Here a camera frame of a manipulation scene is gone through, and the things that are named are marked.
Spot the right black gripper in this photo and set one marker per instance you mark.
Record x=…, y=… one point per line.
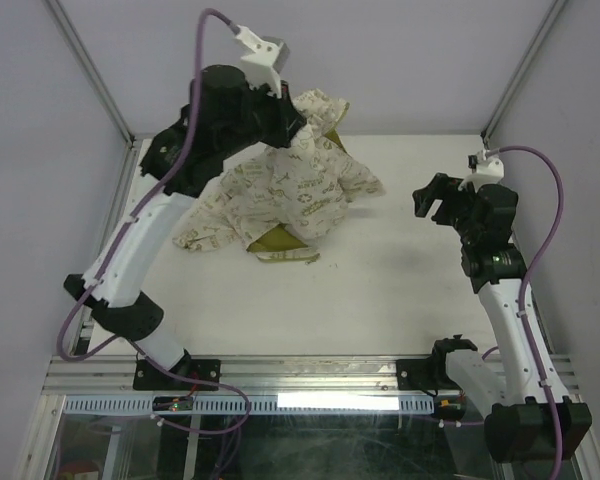
x=444, y=188

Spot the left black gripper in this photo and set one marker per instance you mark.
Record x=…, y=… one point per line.
x=288, y=120

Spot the cream green-printed hooded jacket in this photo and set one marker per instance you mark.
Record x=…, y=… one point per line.
x=283, y=199

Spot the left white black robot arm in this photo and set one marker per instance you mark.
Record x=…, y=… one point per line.
x=174, y=171

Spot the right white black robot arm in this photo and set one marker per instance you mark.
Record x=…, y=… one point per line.
x=528, y=414

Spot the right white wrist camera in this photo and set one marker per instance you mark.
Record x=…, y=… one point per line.
x=486, y=168

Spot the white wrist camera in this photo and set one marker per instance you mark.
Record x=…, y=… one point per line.
x=263, y=59
x=486, y=168

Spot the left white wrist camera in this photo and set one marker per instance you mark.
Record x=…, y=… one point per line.
x=263, y=59

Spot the left aluminium frame post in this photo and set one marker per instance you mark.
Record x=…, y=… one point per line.
x=79, y=51

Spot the aluminium frame post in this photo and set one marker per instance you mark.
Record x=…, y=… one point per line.
x=79, y=51
x=523, y=68

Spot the aluminium mounting rail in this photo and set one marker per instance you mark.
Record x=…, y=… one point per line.
x=258, y=375

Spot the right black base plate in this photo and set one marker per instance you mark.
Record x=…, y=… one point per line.
x=420, y=375

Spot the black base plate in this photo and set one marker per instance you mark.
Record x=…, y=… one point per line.
x=420, y=375
x=199, y=374

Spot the right aluminium frame post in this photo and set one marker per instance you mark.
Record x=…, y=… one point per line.
x=523, y=68

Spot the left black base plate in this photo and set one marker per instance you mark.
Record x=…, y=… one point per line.
x=199, y=374

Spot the white slotted cable duct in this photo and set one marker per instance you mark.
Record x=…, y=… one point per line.
x=302, y=403

